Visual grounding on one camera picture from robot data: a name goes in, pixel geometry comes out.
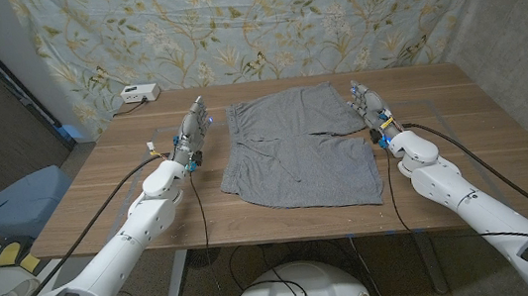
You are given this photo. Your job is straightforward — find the grey shorts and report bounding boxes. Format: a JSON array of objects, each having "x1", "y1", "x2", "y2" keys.
[{"x1": 209, "y1": 76, "x2": 386, "y2": 224}]

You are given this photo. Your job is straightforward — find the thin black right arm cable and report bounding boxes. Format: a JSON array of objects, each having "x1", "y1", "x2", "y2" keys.
[{"x1": 382, "y1": 131, "x2": 528, "y2": 296}]

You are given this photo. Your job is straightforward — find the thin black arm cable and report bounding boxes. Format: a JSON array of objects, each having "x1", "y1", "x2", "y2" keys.
[
  {"x1": 188, "y1": 167, "x2": 222, "y2": 296},
  {"x1": 382, "y1": 131, "x2": 528, "y2": 296}
]

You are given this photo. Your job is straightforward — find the blue plastic object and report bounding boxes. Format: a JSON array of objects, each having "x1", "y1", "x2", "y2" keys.
[{"x1": 60, "y1": 122, "x2": 88, "y2": 145}]

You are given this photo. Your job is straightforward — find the round black floor fan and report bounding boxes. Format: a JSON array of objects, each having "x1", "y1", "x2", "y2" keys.
[{"x1": 184, "y1": 246, "x2": 224, "y2": 271}]

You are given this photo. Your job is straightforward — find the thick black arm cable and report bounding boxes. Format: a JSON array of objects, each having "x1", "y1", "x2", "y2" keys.
[
  {"x1": 401, "y1": 108, "x2": 528, "y2": 254},
  {"x1": 11, "y1": 152, "x2": 183, "y2": 296}
]

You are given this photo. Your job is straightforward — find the white table leg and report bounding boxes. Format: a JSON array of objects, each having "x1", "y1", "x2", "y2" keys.
[{"x1": 160, "y1": 248, "x2": 195, "y2": 296}]

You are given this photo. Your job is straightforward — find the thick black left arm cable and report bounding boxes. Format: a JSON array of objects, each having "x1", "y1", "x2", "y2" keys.
[{"x1": 11, "y1": 152, "x2": 183, "y2": 296}]

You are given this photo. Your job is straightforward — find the floral printed backdrop cloth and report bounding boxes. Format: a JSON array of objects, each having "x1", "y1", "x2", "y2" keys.
[{"x1": 7, "y1": 0, "x2": 508, "y2": 147}]

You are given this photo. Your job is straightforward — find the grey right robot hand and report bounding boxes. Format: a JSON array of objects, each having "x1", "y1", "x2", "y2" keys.
[{"x1": 344, "y1": 75, "x2": 407, "y2": 153}]

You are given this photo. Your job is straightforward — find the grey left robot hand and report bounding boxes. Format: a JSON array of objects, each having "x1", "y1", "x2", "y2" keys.
[{"x1": 162, "y1": 94, "x2": 220, "y2": 175}]

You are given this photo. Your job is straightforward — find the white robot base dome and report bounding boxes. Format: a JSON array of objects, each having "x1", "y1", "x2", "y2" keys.
[{"x1": 227, "y1": 252, "x2": 375, "y2": 296}]

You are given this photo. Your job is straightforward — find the black power strip cable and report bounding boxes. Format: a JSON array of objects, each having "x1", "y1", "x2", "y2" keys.
[{"x1": 111, "y1": 96, "x2": 151, "y2": 118}]

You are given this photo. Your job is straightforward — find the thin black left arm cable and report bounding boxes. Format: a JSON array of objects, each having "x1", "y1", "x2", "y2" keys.
[{"x1": 188, "y1": 167, "x2": 222, "y2": 296}]

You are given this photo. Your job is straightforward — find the blue cushion stool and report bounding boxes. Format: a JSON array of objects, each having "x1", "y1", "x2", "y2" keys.
[{"x1": 0, "y1": 163, "x2": 79, "y2": 244}]

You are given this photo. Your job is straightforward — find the white power strip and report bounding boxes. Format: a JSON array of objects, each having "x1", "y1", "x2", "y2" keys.
[{"x1": 119, "y1": 81, "x2": 162, "y2": 107}]

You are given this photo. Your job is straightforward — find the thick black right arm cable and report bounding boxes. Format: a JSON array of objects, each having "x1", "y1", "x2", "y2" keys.
[{"x1": 401, "y1": 108, "x2": 528, "y2": 254}]

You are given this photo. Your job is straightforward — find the yellow and black pad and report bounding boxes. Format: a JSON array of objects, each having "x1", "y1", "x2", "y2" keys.
[{"x1": 0, "y1": 238, "x2": 43, "y2": 278}]

